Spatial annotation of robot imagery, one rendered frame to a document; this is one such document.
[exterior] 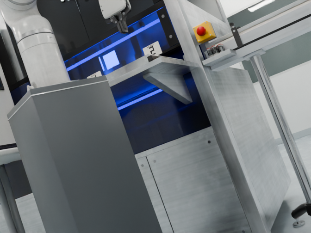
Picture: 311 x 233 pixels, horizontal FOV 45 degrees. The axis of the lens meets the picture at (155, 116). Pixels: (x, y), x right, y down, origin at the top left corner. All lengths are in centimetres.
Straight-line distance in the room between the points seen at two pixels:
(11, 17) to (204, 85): 82
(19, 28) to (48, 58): 13
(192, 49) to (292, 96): 461
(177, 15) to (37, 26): 71
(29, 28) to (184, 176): 94
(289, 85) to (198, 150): 461
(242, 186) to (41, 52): 98
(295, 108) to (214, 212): 461
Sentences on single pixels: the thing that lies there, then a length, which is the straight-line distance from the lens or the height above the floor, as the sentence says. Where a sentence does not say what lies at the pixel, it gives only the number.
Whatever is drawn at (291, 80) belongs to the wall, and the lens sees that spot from 621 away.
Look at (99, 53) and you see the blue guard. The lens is 190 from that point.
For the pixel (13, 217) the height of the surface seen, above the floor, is 52.
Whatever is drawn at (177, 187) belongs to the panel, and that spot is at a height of 39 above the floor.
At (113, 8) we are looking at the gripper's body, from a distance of 140.
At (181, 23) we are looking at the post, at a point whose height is 107.
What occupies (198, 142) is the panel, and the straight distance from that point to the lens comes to 168.
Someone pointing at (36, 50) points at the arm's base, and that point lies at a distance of 121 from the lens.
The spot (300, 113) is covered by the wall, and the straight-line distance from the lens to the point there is 621.
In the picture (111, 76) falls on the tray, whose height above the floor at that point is 90.
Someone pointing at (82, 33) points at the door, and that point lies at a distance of 198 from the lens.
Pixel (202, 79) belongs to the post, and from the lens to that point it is 166.
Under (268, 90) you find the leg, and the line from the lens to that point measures 174.
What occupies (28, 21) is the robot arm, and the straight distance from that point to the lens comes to 125.
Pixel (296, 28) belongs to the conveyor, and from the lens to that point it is 171.
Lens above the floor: 59
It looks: 5 degrees up
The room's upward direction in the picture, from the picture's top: 20 degrees counter-clockwise
